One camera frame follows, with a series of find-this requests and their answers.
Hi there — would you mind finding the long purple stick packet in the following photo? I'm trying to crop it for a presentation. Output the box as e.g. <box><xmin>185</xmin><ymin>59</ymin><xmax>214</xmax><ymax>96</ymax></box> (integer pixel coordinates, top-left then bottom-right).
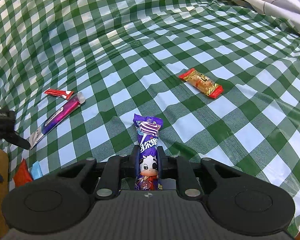
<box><xmin>29</xmin><ymin>92</ymin><xmax>86</xmax><ymax>150</ymax></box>

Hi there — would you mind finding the red-gold pastry snack packet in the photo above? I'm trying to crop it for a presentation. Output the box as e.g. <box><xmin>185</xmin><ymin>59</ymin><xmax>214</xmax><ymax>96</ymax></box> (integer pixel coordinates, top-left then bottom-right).
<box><xmin>178</xmin><ymin>68</ymin><xmax>223</xmax><ymax>100</ymax></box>

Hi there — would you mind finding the long red snack packet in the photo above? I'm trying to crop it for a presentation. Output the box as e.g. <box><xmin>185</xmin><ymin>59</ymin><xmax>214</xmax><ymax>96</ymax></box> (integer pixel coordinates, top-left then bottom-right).
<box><xmin>13</xmin><ymin>159</ymin><xmax>33</xmax><ymax>188</ymax></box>

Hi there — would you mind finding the green checked blanket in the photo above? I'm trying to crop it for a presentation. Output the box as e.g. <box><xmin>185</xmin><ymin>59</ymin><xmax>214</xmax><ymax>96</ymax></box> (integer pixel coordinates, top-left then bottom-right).
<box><xmin>0</xmin><ymin>0</ymin><xmax>300</xmax><ymax>230</ymax></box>

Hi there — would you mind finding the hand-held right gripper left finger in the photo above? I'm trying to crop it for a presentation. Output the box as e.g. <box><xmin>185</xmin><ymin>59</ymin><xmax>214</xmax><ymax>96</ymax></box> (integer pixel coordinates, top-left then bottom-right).
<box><xmin>57</xmin><ymin>145</ymin><xmax>141</xmax><ymax>200</ymax></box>

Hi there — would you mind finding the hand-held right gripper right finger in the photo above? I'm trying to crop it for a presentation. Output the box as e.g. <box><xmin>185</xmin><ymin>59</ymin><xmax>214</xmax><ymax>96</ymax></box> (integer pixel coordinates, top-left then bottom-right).
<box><xmin>157</xmin><ymin>145</ymin><xmax>241</xmax><ymax>199</ymax></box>

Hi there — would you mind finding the purple cartoon cow snack packet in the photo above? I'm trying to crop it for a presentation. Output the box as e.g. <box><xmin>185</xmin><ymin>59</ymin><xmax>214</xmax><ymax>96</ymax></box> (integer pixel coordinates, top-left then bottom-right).
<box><xmin>133</xmin><ymin>113</ymin><xmax>164</xmax><ymax>192</ymax></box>

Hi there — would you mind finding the light blue stick packet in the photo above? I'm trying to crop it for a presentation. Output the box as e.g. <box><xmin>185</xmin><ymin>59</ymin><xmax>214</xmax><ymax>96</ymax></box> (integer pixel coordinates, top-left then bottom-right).
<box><xmin>31</xmin><ymin>162</ymin><xmax>42</xmax><ymax>180</ymax></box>

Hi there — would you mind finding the small red snack packet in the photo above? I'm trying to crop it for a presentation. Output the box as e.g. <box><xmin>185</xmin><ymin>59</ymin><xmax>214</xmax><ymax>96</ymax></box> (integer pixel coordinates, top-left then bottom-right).
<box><xmin>44</xmin><ymin>89</ymin><xmax>74</xmax><ymax>100</ymax></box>

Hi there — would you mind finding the brown cardboard box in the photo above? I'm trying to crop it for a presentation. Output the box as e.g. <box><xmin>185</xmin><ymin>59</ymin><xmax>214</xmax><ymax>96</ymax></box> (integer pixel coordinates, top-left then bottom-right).
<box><xmin>0</xmin><ymin>144</ymin><xmax>10</xmax><ymax>230</ymax></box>

